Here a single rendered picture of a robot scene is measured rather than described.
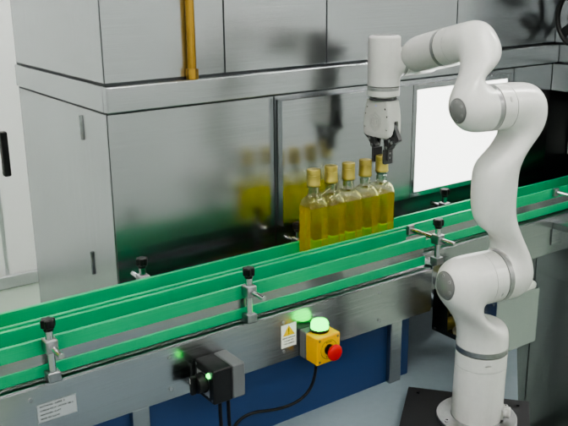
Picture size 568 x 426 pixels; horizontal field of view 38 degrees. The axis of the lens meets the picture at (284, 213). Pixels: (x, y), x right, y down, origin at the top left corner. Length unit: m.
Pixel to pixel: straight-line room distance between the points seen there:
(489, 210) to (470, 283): 0.16
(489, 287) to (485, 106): 0.40
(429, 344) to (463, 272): 0.68
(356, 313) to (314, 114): 0.54
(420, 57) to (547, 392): 1.66
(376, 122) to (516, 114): 0.50
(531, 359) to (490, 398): 1.27
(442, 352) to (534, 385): 0.90
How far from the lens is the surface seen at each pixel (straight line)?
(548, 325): 3.15
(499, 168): 1.81
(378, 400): 2.17
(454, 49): 1.87
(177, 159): 2.02
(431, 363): 2.37
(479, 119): 1.74
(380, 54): 2.13
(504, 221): 1.84
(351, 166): 2.12
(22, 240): 5.14
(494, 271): 1.86
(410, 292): 2.18
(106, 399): 1.76
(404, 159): 2.44
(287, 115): 2.14
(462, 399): 2.00
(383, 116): 2.15
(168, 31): 1.97
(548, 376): 3.23
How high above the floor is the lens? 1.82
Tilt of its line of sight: 17 degrees down
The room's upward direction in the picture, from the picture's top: 1 degrees counter-clockwise
